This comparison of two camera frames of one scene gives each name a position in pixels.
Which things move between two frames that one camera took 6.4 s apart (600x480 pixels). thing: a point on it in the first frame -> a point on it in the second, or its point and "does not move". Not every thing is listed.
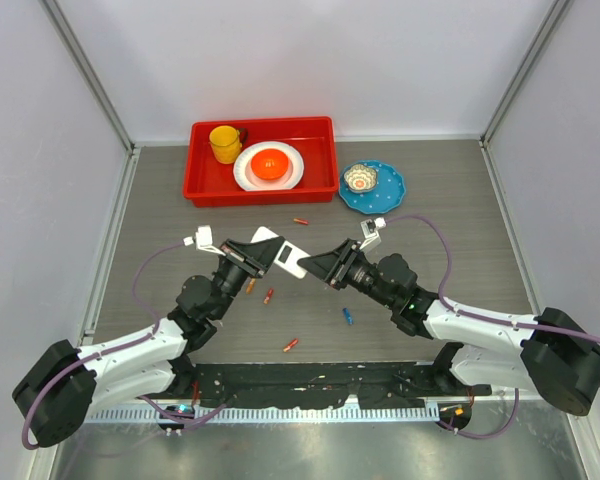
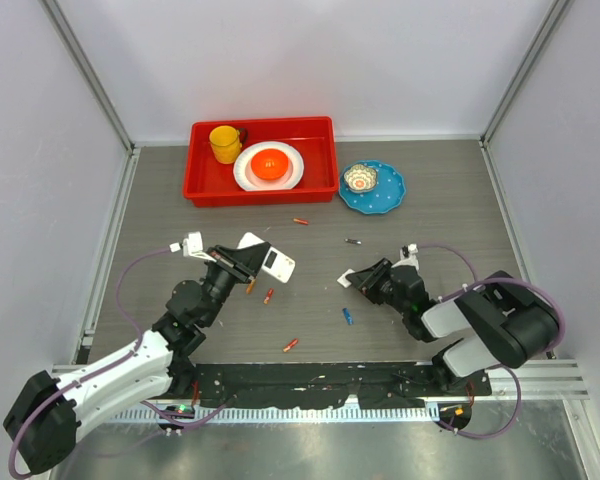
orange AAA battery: [250, 286] does not move
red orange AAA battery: [266, 299] does not move
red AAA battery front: [290, 345] does not move
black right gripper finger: [327, 265] -> [367, 279]
